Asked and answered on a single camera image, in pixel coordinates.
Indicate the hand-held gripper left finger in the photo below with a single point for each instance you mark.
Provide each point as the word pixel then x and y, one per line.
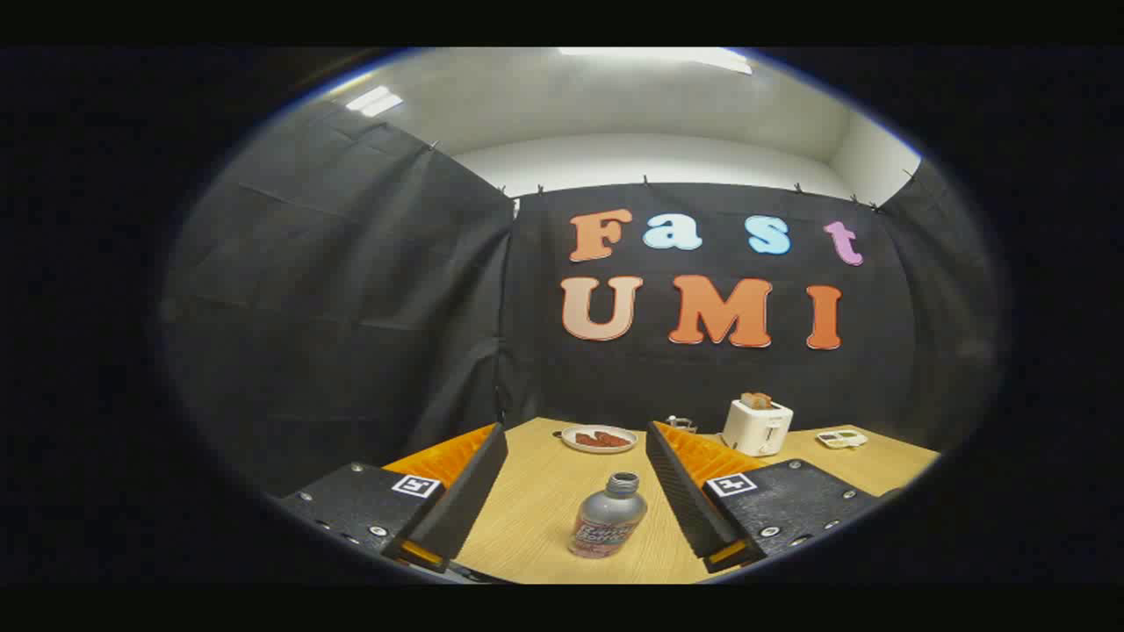
pixel 465 491

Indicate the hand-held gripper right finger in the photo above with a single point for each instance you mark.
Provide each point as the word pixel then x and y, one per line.
pixel 680 500

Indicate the silver juice bottle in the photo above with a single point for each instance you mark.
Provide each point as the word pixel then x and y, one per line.
pixel 606 518

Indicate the wooden table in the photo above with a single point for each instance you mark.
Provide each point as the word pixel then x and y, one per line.
pixel 544 509

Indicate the brown meat piece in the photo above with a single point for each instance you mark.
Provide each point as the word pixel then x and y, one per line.
pixel 588 440
pixel 616 439

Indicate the white toaster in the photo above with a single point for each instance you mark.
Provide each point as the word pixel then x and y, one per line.
pixel 755 428

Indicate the white round plate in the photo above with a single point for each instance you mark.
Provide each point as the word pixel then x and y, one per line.
pixel 571 443

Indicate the toast slice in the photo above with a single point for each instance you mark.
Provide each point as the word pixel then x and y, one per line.
pixel 757 401

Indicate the white divided condiment dish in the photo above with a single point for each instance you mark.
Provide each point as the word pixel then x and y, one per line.
pixel 841 439

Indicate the black backdrop cloth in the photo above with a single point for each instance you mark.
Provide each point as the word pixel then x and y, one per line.
pixel 351 307

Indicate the small ceiling light panel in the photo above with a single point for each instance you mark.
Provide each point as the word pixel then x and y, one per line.
pixel 373 102

